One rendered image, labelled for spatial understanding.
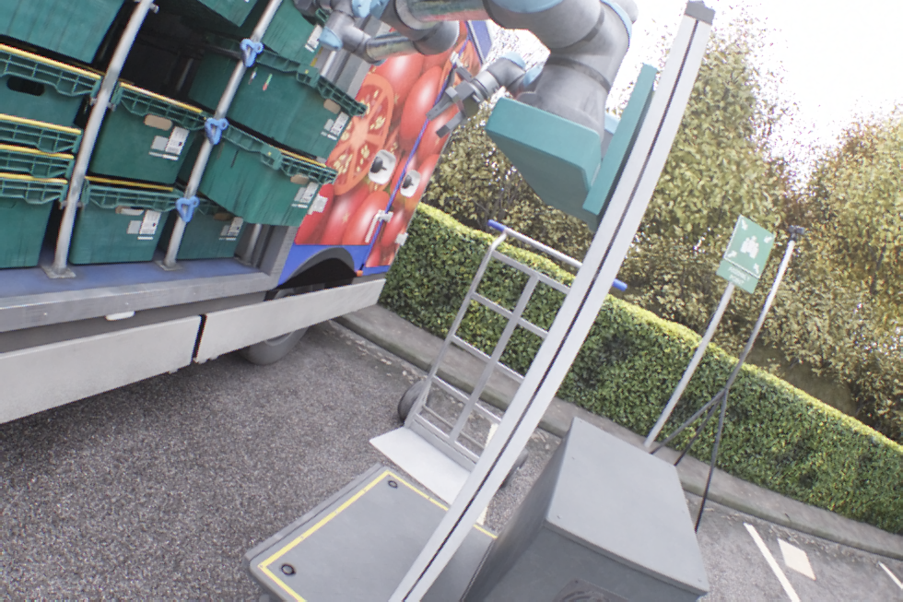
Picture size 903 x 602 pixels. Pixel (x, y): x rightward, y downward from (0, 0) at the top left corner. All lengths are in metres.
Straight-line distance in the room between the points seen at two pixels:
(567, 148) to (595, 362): 3.36
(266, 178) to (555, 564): 1.25
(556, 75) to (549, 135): 0.11
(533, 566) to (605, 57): 0.83
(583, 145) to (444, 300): 3.30
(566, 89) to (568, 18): 0.10
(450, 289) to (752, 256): 2.66
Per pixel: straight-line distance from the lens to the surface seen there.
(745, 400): 4.46
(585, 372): 3.88
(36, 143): 1.20
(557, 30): 0.65
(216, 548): 1.52
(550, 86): 0.66
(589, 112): 0.66
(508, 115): 0.63
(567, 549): 0.78
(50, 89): 1.19
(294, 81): 1.43
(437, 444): 2.44
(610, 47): 0.70
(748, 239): 3.90
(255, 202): 1.42
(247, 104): 1.52
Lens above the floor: 1.22
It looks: 7 degrees down
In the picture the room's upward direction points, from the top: 25 degrees clockwise
